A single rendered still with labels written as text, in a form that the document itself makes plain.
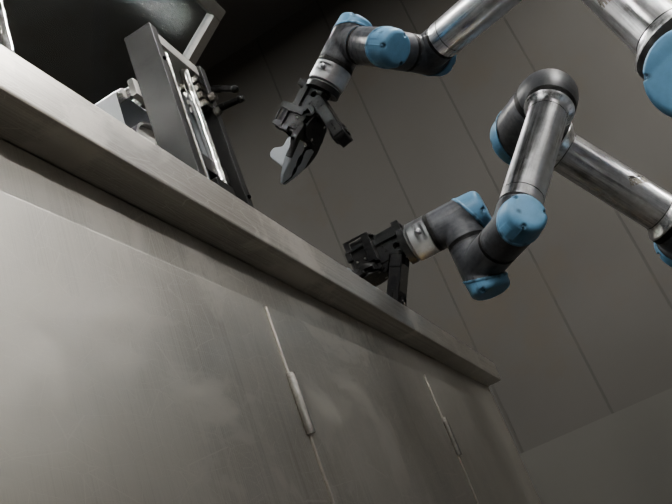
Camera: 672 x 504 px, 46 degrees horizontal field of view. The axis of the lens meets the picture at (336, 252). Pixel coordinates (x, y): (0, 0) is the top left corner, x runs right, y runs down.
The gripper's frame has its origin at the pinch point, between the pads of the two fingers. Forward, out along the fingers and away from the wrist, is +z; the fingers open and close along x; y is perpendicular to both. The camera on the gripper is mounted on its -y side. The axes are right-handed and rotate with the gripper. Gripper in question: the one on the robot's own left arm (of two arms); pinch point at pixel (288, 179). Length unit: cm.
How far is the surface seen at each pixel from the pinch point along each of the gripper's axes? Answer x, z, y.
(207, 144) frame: 33.1, 4.8, -6.1
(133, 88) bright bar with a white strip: 33.7, 0.8, 13.3
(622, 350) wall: -213, -19, -40
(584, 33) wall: -210, -147, 33
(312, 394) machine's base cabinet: 65, 27, -57
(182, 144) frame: 43.2, 7.7, -10.6
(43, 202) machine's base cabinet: 96, 22, -50
